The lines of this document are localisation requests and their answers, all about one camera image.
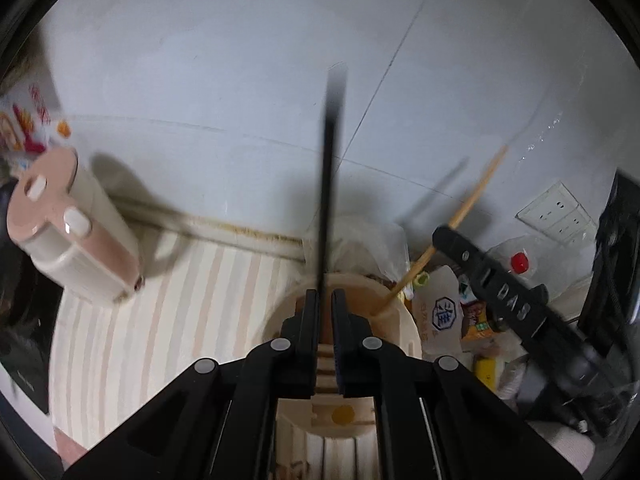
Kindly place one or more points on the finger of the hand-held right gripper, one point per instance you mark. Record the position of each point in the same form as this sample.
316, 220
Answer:
492, 285

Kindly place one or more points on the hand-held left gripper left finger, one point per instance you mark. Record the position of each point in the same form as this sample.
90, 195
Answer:
313, 322

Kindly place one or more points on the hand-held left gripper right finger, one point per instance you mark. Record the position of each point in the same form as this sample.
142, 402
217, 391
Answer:
339, 322

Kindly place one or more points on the light wooden chopstick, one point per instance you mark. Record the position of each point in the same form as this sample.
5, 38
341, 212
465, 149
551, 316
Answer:
475, 195

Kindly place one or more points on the beige ribbed utensil holder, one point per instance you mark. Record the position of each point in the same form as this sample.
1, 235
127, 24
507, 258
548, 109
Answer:
325, 452

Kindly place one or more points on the black chopstick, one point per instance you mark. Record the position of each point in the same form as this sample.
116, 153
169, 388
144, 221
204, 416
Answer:
330, 160

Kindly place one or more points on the orange seasoning packet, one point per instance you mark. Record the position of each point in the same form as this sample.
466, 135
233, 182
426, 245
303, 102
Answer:
480, 325

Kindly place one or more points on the white packet with blue hexagon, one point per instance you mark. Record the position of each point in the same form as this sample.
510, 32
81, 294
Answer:
442, 310

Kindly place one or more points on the clear plastic bin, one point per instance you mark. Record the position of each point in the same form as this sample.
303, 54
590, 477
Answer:
555, 265

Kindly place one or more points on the small clear plastic bag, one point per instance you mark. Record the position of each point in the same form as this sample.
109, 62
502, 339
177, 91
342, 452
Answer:
365, 245

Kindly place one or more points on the yellow seasoning packet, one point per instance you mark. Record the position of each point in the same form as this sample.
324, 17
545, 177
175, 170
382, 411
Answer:
487, 372

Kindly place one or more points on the striped table mat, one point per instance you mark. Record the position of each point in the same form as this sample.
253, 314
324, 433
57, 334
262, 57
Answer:
175, 320

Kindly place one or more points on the pink and cream kettle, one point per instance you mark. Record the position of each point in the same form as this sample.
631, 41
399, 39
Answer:
85, 250

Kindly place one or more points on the black pan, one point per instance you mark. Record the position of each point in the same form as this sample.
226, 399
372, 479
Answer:
25, 310

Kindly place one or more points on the colourful printed carton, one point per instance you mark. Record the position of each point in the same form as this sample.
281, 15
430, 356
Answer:
30, 125

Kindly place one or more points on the white wall socket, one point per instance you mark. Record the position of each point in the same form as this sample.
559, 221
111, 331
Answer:
547, 207
582, 227

